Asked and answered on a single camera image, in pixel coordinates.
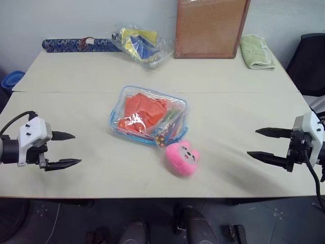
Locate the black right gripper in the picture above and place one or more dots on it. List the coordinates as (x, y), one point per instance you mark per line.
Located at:
(299, 150)

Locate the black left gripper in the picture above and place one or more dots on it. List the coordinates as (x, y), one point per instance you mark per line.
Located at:
(34, 155)

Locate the red cloth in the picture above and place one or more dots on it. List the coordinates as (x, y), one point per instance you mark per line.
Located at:
(143, 109)

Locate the clear pouch with orange contents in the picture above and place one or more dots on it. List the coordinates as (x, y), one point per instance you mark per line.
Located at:
(148, 117)

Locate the clear crumpled plastic bag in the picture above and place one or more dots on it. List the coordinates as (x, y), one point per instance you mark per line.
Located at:
(149, 48)

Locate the black chair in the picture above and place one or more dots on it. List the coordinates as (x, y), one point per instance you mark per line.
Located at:
(308, 66)

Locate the blue plastic basin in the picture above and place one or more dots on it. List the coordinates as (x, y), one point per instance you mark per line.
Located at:
(11, 78)

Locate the pink plush bunny toy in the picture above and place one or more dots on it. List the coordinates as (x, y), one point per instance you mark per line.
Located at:
(181, 158)

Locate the green folded towel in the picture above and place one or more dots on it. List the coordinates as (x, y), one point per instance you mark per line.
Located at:
(256, 52)

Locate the small dark blocky shape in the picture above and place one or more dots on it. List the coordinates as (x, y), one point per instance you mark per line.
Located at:
(236, 232)

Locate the blue patterned scroll case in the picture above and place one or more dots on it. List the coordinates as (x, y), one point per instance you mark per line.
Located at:
(63, 45)

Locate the colourful striped cloth item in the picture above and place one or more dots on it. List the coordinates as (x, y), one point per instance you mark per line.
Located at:
(167, 124)

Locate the grey dark rounded shape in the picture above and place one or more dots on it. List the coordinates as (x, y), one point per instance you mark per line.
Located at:
(133, 233)

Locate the large dark rounded shape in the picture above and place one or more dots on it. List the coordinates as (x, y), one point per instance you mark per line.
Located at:
(195, 226)

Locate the yellow and blue folded cloth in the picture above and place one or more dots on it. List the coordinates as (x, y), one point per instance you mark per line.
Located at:
(138, 42)

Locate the wooden framed cork board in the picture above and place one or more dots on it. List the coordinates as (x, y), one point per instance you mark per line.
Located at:
(207, 28)

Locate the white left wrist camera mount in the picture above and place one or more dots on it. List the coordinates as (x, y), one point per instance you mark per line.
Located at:
(33, 127)

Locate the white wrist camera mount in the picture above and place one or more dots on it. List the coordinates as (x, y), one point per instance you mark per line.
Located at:
(311, 124)
(33, 127)

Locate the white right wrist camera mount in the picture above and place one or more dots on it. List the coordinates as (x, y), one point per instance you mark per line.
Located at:
(311, 124)

